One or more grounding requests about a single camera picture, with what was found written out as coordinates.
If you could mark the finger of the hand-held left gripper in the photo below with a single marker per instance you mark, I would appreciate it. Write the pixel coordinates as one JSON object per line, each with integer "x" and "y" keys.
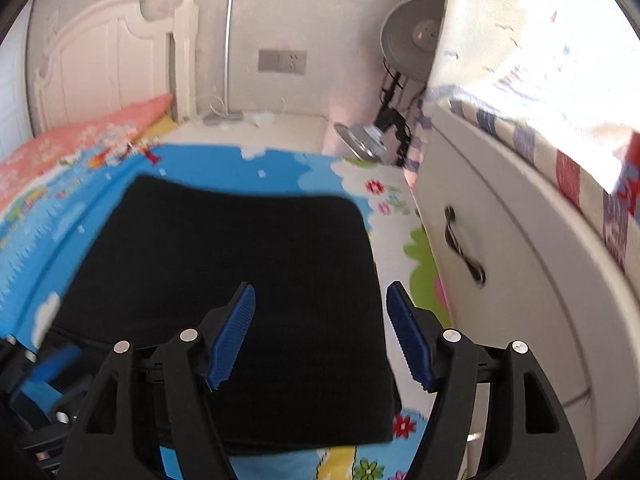
{"x": 50, "y": 367}
{"x": 55, "y": 422}

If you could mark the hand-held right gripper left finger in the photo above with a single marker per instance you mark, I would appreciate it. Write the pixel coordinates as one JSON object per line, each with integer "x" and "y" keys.
{"x": 232, "y": 335}

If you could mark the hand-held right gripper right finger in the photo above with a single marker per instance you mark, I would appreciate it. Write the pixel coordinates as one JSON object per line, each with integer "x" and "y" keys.
{"x": 410, "y": 340}

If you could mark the black pants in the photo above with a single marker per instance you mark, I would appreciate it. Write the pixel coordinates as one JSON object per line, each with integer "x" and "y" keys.
{"x": 225, "y": 240}

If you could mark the white cabinet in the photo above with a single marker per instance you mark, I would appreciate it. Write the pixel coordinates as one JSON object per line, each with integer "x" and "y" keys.
{"x": 525, "y": 285}

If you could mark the cartoon flower printed blanket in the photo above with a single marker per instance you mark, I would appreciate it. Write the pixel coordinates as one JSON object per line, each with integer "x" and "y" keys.
{"x": 300, "y": 175}

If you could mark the pink floral bedsheet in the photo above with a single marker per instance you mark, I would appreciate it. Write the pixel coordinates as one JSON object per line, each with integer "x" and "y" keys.
{"x": 75, "y": 140}

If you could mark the black fan stand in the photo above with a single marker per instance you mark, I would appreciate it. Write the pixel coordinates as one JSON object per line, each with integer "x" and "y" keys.
{"x": 392, "y": 110}

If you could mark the patterned curtain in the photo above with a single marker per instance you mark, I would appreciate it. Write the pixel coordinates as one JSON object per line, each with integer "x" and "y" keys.
{"x": 525, "y": 60}

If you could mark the grey round fan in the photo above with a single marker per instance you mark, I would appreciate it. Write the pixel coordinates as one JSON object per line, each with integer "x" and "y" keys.
{"x": 407, "y": 35}

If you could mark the white wooden headboard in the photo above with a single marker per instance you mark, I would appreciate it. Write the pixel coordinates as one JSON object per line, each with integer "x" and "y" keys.
{"x": 100, "y": 60}

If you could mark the wall outlet plate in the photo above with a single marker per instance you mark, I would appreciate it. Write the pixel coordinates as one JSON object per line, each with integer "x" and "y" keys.
{"x": 282, "y": 61}

